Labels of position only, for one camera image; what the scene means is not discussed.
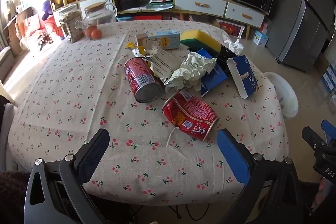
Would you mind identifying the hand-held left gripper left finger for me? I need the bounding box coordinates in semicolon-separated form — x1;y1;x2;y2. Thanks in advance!
24;129;111;224

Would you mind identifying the grey refrigerator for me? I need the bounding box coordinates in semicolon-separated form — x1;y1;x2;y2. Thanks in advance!
265;0;336;73

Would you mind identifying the yellow foil wrapper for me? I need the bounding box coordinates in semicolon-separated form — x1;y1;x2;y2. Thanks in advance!
125;41;146;58

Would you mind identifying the dark fuzzy cloth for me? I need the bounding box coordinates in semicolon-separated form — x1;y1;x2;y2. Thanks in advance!
0;171;30;224

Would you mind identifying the intact red drink can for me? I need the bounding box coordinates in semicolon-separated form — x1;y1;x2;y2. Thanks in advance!
124;57;163;103

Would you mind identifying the black plastic tray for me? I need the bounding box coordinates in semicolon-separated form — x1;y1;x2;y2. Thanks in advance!
187;42;238;70

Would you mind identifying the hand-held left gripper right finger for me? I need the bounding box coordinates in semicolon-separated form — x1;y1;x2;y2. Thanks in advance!
217;129;313;224

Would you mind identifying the printed paper wrapper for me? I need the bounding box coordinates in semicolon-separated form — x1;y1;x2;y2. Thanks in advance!
145;43;174;83

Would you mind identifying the person's right hand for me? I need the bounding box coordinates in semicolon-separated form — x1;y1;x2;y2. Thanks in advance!
311;178;328;212

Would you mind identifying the pale green paper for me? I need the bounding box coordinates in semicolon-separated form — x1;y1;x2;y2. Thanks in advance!
164;52;217;92

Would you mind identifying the glass jar with tea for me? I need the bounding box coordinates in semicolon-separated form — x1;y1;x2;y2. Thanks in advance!
58;4;84;43

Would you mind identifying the white cabinet drawer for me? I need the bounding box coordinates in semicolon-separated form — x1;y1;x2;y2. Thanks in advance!
224;2;265;29
78;0;114;14
173;0;228;18

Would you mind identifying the light blue milk carton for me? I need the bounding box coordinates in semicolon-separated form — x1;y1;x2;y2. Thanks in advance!
135;30;181;51

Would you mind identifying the blue tissue box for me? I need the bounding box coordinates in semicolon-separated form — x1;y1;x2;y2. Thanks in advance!
226;55;259;100

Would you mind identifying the white bin with red print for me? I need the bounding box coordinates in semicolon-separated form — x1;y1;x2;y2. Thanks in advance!
216;18;250;40

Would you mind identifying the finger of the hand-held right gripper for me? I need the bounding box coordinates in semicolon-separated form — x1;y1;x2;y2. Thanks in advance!
321;119;336;141
302;126;328;153

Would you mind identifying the glass teapot with wooden lid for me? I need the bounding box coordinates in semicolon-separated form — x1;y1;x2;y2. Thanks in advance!
76;2;117;40

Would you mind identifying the yellow and green sponge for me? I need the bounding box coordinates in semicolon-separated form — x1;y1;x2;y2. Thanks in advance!
180;29;222;54

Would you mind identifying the cherry print tablecloth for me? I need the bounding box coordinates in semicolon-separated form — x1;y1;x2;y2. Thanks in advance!
8;20;290;205

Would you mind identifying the orange fruit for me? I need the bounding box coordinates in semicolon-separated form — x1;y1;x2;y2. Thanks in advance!
85;26;102;40

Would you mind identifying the crumpled white tissue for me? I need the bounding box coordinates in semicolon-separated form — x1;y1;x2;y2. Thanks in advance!
223;39;245;56

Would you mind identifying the blue and white box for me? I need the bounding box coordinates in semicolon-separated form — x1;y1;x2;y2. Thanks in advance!
252;28;270;46

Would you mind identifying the wooden TV cabinet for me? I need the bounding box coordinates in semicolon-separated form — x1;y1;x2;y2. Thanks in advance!
78;0;266;40

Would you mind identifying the dark blue carton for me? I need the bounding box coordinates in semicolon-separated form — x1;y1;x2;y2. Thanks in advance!
196;48;228;97

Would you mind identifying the white plastic bucket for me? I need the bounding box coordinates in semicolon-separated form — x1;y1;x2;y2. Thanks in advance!
263;71;299;120

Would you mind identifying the black device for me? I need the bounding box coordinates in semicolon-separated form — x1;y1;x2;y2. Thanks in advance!
115;0;143;11

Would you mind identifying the red paper cup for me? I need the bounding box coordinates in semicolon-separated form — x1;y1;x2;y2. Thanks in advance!
162;90;220;142

